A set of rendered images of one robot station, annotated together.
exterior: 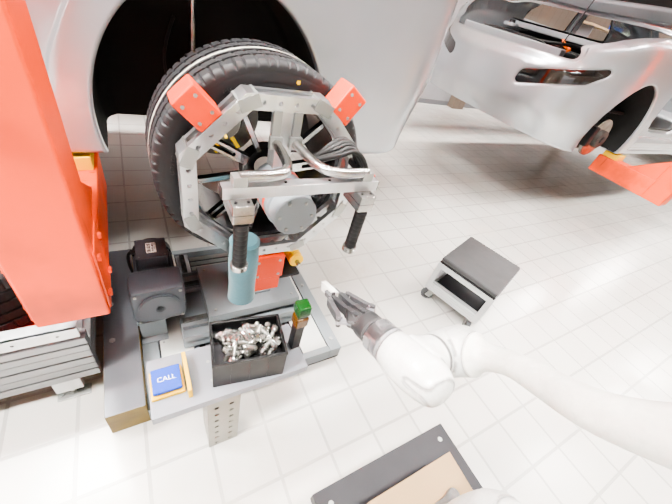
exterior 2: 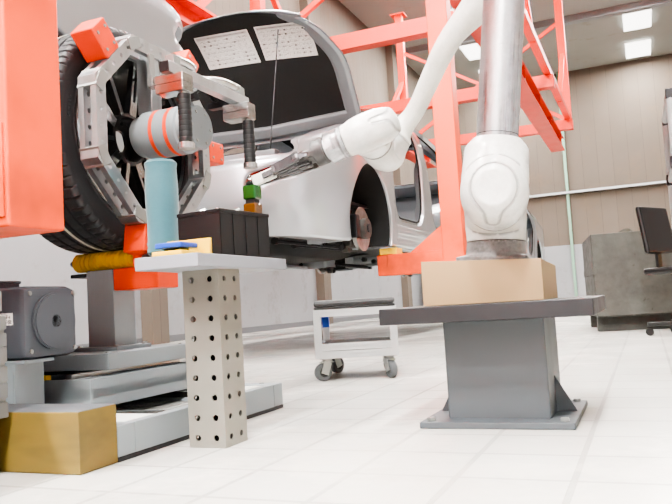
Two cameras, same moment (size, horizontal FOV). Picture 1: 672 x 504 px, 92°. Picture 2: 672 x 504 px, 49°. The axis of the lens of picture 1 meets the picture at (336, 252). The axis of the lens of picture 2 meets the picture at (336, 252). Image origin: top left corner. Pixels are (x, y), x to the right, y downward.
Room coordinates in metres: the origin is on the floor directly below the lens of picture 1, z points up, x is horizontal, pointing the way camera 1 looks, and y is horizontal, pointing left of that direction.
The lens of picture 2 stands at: (-1.25, 0.82, 0.32)
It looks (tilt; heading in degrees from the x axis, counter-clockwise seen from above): 4 degrees up; 331
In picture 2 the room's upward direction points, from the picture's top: 3 degrees counter-clockwise
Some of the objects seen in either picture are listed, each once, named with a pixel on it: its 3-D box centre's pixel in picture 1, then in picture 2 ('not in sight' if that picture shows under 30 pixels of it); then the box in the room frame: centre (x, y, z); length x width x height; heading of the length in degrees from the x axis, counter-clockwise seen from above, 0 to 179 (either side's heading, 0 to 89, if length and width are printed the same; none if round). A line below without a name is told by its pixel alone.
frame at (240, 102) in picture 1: (275, 183); (151, 136); (0.88, 0.24, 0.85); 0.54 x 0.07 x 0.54; 128
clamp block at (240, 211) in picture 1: (238, 204); (173, 84); (0.61, 0.25, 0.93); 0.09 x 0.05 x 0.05; 38
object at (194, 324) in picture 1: (235, 297); (101, 383); (0.97, 0.39, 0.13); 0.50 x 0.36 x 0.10; 128
